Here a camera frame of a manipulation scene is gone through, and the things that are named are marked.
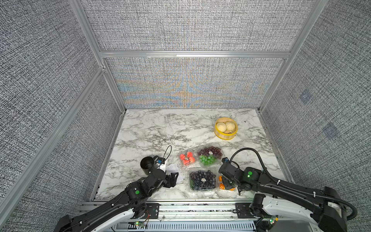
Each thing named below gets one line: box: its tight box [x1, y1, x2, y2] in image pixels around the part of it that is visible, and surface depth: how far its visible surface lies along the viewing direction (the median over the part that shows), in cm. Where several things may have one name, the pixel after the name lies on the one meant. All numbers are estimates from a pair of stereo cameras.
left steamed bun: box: [216, 121, 227, 133], surface depth 102 cm
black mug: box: [140, 155, 159, 176], surface depth 84 cm
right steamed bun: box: [225, 121, 236, 131], surface depth 104 cm
